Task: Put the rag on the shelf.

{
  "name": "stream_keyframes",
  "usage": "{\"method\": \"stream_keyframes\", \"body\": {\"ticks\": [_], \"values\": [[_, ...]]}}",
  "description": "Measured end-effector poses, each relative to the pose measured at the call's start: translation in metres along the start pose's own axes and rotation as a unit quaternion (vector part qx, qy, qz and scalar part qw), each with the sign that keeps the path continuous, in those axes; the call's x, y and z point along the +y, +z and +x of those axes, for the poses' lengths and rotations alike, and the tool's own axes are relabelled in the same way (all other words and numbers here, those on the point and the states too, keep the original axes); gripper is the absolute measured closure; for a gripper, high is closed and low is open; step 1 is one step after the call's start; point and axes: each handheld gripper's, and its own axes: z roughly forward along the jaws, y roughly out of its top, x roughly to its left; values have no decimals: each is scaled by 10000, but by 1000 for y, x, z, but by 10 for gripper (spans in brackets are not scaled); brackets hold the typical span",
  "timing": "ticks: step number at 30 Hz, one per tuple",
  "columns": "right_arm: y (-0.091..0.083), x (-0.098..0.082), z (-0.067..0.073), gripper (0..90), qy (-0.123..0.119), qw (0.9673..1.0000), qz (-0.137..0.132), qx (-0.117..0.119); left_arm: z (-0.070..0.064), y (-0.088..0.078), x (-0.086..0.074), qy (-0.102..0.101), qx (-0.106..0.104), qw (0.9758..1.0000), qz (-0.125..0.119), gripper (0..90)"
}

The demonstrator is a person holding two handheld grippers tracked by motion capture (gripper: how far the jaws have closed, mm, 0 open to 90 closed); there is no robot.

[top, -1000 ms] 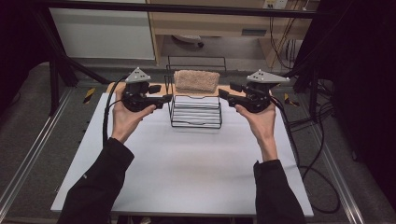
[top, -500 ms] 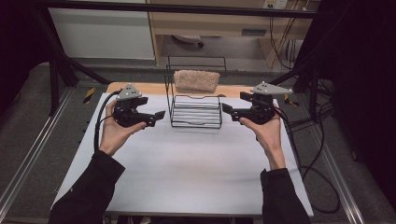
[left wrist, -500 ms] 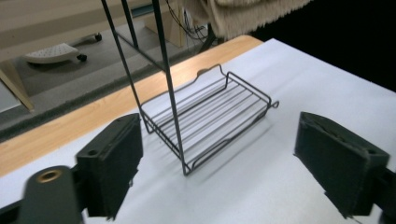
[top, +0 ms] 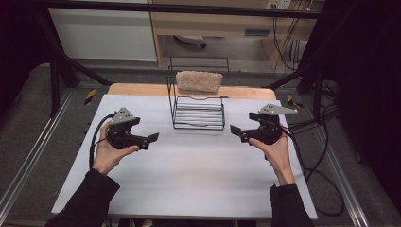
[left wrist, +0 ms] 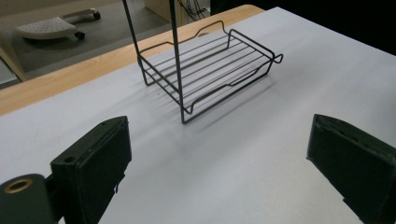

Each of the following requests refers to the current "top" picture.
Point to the person's right hand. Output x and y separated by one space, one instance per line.
277 157

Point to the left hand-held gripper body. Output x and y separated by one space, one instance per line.
121 134

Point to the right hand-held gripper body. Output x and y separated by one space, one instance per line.
269 130

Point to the office chair base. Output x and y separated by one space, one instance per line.
190 39

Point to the brown towel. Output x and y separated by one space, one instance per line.
199 82

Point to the black frame crossbar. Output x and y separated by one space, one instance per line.
189 8

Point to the white wall socket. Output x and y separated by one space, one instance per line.
279 3

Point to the white cabinet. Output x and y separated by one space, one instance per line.
104 34

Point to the aluminium floor rail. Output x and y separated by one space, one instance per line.
34 148
343 179

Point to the light wooden desk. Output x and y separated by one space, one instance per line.
220 23

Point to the black curtain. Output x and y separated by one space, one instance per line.
19 47
372 94

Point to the yellow black tape marker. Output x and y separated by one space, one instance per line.
293 101
90 96

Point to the black frame leg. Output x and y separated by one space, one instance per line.
317 82
55 78

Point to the white table cover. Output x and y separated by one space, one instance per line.
189 176

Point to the person's left hand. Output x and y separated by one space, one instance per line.
108 156

